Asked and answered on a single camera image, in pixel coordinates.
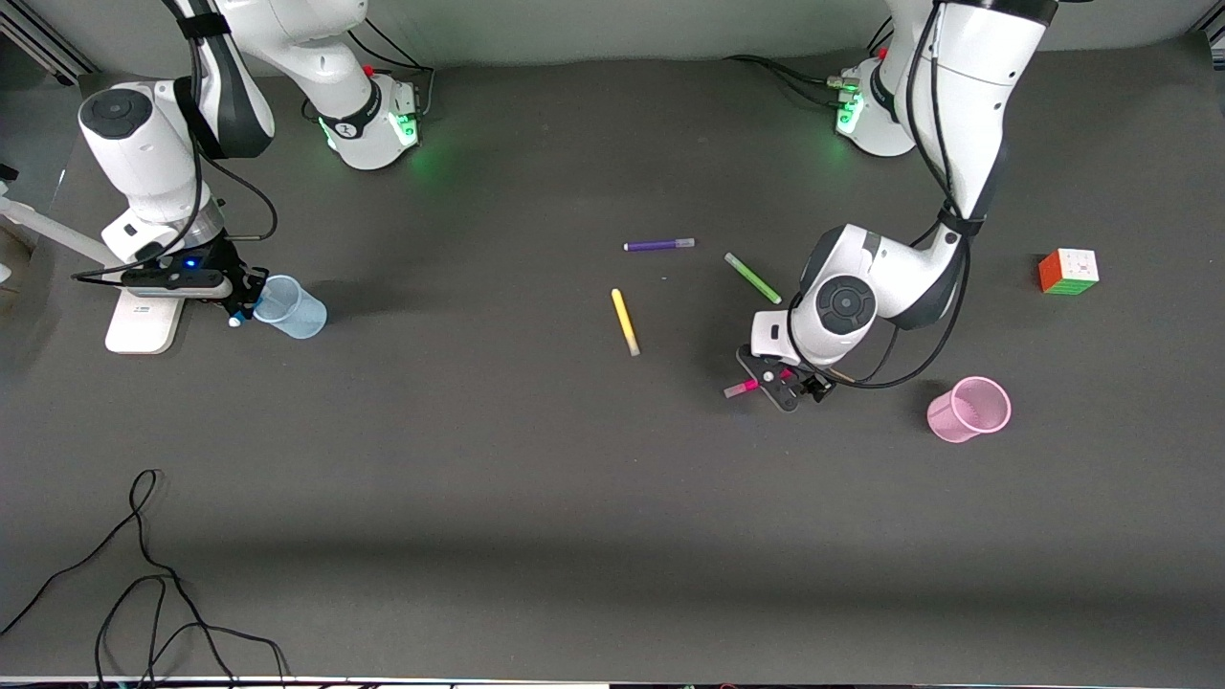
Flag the pink marker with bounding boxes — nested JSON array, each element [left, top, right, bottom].
[[723, 368, 797, 399]]

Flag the translucent blue plastic cup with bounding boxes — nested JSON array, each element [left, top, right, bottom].
[[250, 275, 328, 340]]

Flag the green marker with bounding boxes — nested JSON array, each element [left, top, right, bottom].
[[724, 252, 784, 305]]

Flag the translucent pink plastic cup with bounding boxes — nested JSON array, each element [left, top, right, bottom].
[[926, 376, 1013, 444]]

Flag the white slanted bar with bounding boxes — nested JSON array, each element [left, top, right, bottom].
[[0, 182, 125, 271]]

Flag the yellow marker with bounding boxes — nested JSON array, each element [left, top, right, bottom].
[[611, 288, 641, 357]]

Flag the multicoloured puzzle cube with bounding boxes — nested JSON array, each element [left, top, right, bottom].
[[1038, 248, 1101, 297]]

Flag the white flat base plate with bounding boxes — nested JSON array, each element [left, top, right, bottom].
[[104, 287, 189, 355]]

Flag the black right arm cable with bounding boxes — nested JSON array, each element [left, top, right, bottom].
[[72, 0, 279, 284]]

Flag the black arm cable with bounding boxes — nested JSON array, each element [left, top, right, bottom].
[[785, 0, 979, 390], [72, 0, 279, 284]]

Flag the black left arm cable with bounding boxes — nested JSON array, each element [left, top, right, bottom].
[[785, 0, 979, 390]]

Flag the loose black table cable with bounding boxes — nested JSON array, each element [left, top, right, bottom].
[[0, 468, 291, 686]]

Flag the aluminium frame rail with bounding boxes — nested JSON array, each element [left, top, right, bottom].
[[0, 5, 97, 87]]

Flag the black right arm base cables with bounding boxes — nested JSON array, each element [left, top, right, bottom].
[[304, 17, 437, 123]]

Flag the black arm base cables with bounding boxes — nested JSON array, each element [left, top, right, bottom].
[[304, 17, 437, 123], [724, 19, 896, 111]]

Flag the black left arm base cables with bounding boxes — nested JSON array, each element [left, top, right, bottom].
[[724, 19, 896, 111]]

